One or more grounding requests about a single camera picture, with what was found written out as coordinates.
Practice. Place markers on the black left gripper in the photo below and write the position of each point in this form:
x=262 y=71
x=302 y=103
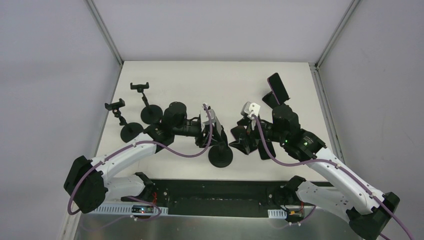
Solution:
x=205 y=138

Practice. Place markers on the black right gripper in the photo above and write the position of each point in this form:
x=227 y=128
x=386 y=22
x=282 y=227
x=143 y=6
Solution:
x=250 y=139

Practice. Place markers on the black round-base phone stand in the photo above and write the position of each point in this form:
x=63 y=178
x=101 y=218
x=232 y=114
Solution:
x=151 y=113

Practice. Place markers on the purple phone with black screen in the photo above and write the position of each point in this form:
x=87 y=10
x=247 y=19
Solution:
x=239 y=132

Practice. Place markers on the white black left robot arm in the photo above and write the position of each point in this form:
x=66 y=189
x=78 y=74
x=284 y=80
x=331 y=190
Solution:
x=92 y=181

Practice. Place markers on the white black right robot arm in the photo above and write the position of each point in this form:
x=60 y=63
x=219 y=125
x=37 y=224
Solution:
x=366 y=209

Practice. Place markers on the black folding phone stand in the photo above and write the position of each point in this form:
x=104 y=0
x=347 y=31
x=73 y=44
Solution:
x=272 y=100

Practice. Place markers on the purple phone on folding stand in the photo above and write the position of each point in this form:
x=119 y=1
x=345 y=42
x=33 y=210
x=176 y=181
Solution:
x=277 y=88

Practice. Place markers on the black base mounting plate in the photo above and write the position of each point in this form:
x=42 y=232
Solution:
x=219 y=198

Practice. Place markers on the right controller board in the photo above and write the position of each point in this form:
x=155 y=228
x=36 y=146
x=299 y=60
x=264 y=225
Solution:
x=283 y=214

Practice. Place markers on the controller board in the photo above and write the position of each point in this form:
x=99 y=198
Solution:
x=126 y=209
x=283 y=214

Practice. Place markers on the left controller board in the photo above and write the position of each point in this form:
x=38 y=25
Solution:
x=126 y=209

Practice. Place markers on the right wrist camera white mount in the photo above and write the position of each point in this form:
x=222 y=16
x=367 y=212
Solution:
x=250 y=113

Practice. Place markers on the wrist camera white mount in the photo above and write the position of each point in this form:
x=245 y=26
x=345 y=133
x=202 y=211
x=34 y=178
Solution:
x=207 y=115
x=250 y=113

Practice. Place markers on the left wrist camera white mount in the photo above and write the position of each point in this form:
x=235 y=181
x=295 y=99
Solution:
x=207 y=115

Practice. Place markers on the front aluminium frame rail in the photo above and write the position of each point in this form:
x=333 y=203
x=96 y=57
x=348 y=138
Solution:
x=320 y=225

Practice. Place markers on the aluminium table edge rail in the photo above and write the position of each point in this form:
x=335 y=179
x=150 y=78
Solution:
x=108 y=39

